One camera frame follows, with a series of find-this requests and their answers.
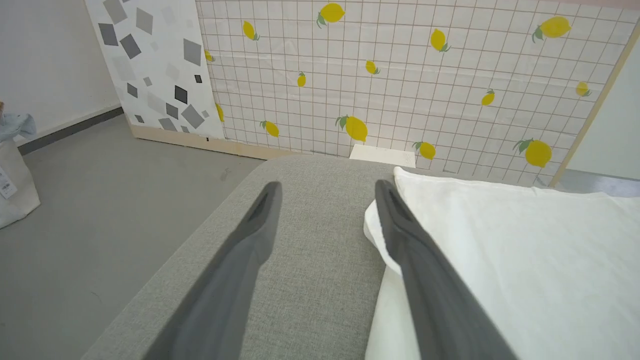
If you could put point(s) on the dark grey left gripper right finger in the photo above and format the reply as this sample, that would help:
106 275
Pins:
435 295

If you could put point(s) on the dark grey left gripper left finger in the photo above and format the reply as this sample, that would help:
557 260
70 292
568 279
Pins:
225 295

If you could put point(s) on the white cloth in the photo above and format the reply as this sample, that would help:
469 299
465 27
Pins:
525 275

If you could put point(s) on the white box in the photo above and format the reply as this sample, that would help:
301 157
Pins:
382 155

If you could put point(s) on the lemon print grid panel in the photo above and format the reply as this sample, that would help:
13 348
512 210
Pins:
425 80

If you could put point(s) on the white fabric bag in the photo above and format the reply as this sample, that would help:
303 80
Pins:
17 185

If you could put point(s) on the white panel with grey squares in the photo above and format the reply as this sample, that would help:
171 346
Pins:
150 60

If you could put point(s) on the light blue cloth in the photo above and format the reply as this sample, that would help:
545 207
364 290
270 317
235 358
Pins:
17 126

